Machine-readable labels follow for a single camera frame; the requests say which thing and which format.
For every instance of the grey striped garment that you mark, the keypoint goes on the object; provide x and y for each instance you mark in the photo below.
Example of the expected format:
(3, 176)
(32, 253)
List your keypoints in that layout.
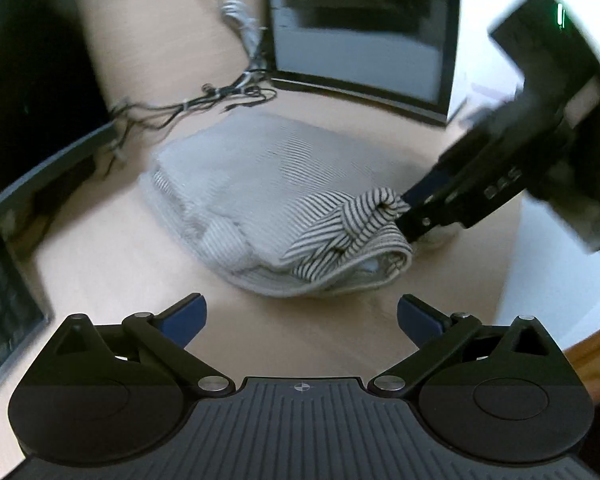
(260, 195)

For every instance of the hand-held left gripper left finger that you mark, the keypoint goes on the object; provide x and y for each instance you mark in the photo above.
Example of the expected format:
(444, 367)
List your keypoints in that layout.
(189, 316)

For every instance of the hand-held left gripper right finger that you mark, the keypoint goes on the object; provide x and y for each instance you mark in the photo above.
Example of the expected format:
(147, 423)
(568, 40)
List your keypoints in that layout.
(416, 321)

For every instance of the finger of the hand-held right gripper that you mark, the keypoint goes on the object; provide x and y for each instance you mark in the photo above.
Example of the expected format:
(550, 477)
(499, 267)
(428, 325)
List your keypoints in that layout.
(425, 222)
(422, 187)

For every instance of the black curved monitor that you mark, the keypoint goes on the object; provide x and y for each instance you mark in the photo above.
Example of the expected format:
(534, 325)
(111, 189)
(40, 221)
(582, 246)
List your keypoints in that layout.
(35, 85)

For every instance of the black keyboard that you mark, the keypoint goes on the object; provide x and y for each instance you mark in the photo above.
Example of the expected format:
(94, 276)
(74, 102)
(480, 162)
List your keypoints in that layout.
(5, 305)

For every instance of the black computer monitor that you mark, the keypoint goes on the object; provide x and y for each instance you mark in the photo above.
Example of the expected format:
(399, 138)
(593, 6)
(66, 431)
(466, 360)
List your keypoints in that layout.
(360, 35)

